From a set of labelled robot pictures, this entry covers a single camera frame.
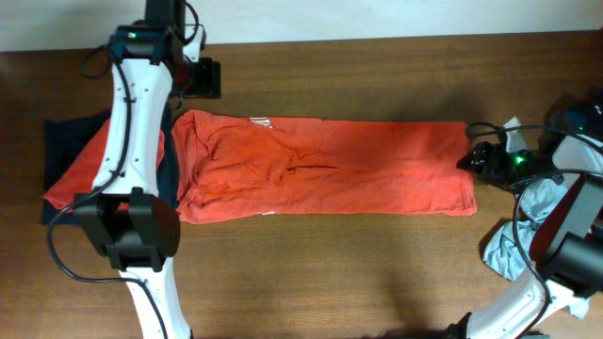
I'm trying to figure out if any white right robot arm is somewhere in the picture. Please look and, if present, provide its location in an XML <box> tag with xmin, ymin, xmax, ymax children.
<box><xmin>443</xmin><ymin>96</ymin><xmax>602</xmax><ymax>338</ymax></box>

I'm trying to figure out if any folded orange shirt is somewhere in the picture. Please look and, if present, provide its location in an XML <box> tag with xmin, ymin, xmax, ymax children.
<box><xmin>42</xmin><ymin>117</ymin><xmax>167</xmax><ymax>211</ymax></box>

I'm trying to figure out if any black crumpled garment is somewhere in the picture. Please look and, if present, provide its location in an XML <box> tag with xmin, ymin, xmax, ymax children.
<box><xmin>544</xmin><ymin>89</ymin><xmax>602</xmax><ymax>141</ymax></box>

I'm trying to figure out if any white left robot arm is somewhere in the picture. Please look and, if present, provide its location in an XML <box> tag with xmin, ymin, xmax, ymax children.
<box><xmin>68</xmin><ymin>0</ymin><xmax>221</xmax><ymax>338</ymax></box>

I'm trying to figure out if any orange t-shirt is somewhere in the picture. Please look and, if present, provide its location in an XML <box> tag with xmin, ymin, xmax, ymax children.
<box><xmin>171</xmin><ymin>110</ymin><xmax>477</xmax><ymax>224</ymax></box>

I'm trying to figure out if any light blue crumpled garment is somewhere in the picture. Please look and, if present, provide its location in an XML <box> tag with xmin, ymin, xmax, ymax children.
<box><xmin>481</xmin><ymin>176</ymin><xmax>591</xmax><ymax>320</ymax></box>

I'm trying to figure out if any folded navy garment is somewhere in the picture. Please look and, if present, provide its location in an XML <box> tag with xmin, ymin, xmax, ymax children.
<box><xmin>41</xmin><ymin>106</ymin><xmax>179</xmax><ymax>225</ymax></box>

